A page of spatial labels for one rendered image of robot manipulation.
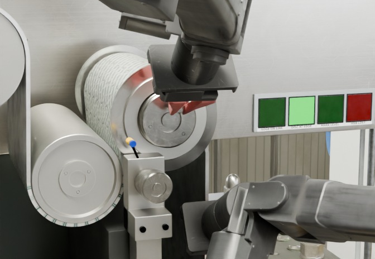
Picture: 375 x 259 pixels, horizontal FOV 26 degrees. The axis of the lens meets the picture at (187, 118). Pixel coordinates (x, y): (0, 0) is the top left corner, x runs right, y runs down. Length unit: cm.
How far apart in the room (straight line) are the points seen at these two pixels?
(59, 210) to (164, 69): 25
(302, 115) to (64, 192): 59
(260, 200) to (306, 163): 427
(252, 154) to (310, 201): 393
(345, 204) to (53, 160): 39
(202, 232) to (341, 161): 257
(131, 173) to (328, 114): 59
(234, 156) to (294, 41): 326
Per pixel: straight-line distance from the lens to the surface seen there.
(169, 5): 47
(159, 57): 97
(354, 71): 157
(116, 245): 111
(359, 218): 88
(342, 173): 362
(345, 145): 359
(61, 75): 138
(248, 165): 483
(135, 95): 106
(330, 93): 154
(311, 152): 522
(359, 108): 158
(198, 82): 95
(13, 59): 104
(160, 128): 107
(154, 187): 101
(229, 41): 77
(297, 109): 152
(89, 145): 107
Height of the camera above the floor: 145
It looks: 11 degrees down
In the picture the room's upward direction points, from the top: straight up
